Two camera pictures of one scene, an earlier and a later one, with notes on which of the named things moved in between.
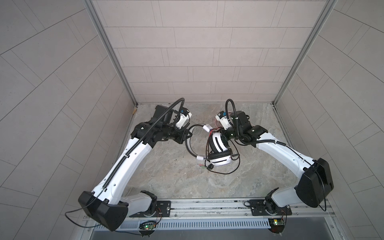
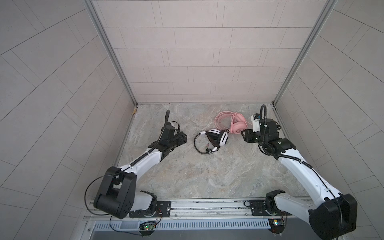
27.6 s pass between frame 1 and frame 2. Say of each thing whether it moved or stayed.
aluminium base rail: stayed
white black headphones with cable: moved
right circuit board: stayed
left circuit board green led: stayed
